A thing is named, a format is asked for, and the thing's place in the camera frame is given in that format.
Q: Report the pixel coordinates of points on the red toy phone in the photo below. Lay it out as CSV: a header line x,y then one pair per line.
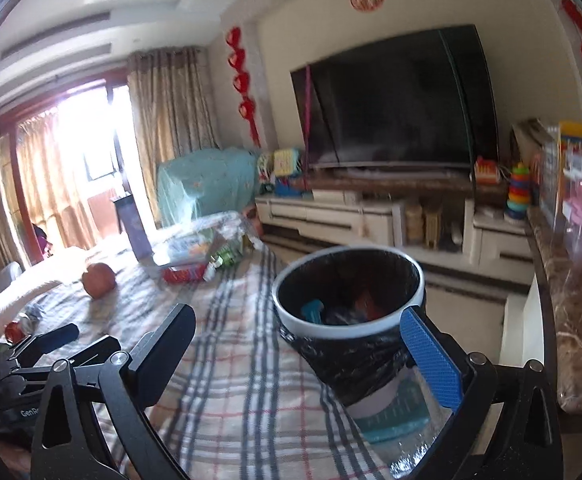
x,y
486,171

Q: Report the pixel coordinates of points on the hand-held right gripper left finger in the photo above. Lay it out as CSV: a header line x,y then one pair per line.
x,y
168,350

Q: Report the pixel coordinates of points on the pink ribbon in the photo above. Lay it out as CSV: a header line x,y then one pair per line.
x,y
310,110

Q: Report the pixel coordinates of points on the purple water bottle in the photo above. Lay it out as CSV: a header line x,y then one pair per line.
x,y
136,230

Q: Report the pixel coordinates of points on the round cage rattle toy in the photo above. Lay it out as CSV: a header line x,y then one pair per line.
x,y
266,167

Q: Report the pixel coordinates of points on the white bin with black bag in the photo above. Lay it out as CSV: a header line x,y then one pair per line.
x,y
291,310

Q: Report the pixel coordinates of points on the brown marble counter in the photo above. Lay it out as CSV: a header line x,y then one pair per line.
x,y
581,320

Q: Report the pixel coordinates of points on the crumpled silver foil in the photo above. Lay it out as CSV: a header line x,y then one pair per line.
x,y
35,314

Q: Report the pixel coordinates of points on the light sofa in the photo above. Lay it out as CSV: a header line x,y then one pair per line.
x,y
26,280

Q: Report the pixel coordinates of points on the flat green picture box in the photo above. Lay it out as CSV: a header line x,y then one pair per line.
x,y
191,247

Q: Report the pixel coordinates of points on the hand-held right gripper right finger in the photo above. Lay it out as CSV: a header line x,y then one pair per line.
x,y
431,355

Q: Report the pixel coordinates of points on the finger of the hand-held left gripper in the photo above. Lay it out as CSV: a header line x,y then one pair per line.
x,y
96,350
56,335

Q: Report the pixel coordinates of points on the beige bag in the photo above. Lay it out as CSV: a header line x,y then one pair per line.
x,y
531,150

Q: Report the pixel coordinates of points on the teal covered armchair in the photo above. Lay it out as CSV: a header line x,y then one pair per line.
x,y
201,185

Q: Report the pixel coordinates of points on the colourful toy box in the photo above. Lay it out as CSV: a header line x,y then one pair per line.
x,y
576,155

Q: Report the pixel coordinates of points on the toy cash register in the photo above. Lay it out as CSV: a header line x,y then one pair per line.
x,y
288,170

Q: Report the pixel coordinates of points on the green snack packet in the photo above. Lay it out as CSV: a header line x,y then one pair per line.
x,y
228,256

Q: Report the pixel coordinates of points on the red patterned snack packet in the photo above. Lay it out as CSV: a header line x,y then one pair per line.
x,y
186,273

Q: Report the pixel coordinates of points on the white television cabinet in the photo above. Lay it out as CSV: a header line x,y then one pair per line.
x,y
331,215

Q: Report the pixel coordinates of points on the red drink can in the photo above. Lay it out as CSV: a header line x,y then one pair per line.
x,y
15,331

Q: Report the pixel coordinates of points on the black television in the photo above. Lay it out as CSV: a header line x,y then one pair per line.
x,y
396,95

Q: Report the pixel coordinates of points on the red apple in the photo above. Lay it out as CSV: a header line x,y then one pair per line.
x,y
99,280

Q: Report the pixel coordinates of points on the red hanging heart decoration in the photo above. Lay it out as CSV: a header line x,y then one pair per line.
x,y
236,55

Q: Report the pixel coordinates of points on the plaid blanket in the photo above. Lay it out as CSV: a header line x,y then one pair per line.
x,y
241,360

